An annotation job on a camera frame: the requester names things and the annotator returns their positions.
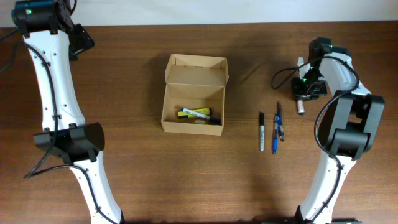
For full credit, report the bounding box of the black whiteboard marker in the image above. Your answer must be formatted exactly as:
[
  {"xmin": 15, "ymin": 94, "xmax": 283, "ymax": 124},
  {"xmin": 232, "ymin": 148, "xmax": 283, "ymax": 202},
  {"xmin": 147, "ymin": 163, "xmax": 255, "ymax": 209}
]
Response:
[{"xmin": 297, "ymin": 100, "xmax": 305, "ymax": 115}]

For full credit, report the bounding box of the black sharpie marker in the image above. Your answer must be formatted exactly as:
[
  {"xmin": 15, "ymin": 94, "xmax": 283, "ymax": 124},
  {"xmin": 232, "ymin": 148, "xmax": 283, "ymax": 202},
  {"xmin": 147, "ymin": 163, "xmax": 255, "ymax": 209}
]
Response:
[{"xmin": 259, "ymin": 112, "xmax": 265, "ymax": 152}]

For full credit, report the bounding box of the blue whiteboard marker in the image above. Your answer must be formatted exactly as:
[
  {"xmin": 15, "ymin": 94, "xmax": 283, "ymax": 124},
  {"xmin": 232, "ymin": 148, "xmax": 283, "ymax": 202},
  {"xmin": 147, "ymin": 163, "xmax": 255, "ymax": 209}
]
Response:
[{"xmin": 181, "ymin": 108, "xmax": 221, "ymax": 124}]

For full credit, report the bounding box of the yellow highlighter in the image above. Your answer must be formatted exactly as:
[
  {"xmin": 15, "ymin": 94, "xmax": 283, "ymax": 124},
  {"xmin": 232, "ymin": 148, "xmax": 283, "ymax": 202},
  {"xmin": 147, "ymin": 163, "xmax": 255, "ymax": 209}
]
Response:
[{"xmin": 177, "ymin": 108, "xmax": 213, "ymax": 119}]

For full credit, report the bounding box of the yellow tape roll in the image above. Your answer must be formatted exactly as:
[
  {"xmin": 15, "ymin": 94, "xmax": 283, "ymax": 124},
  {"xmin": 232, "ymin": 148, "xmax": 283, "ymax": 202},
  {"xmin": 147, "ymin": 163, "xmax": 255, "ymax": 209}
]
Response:
[{"xmin": 194, "ymin": 119, "xmax": 207, "ymax": 124}]

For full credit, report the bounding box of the brown cardboard box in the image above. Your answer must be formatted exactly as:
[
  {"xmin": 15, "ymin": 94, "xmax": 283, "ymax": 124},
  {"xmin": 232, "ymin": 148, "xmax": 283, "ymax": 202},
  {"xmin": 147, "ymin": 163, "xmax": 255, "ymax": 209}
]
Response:
[{"xmin": 161, "ymin": 54, "xmax": 229, "ymax": 136}]

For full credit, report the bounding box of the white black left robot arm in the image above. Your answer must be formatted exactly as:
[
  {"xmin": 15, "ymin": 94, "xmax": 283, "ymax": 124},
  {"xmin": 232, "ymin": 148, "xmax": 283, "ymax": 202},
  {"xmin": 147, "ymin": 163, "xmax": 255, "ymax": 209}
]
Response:
[{"xmin": 11, "ymin": 0, "xmax": 125, "ymax": 223}]

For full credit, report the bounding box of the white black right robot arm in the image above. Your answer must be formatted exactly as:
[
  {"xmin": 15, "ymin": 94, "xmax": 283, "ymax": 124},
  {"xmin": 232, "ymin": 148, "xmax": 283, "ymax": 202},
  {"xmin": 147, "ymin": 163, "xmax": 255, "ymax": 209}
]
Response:
[{"xmin": 291, "ymin": 37, "xmax": 385, "ymax": 223}]

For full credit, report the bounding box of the dark ballpoint pen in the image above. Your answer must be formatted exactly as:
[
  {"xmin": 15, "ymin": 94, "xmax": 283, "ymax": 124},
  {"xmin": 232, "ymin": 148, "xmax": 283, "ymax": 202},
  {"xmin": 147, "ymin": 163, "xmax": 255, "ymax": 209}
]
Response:
[{"xmin": 277, "ymin": 101, "xmax": 285, "ymax": 141}]

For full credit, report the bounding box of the blue ballpoint pen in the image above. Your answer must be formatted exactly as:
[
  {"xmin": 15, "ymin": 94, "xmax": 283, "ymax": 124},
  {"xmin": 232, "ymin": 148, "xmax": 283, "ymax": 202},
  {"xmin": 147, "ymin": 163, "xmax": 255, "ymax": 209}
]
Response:
[{"xmin": 272, "ymin": 114, "xmax": 279, "ymax": 154}]

